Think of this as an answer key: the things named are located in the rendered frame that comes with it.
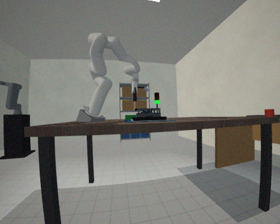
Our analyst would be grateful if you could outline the green bin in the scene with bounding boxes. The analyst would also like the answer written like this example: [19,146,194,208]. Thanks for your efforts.
[125,115,136,120]

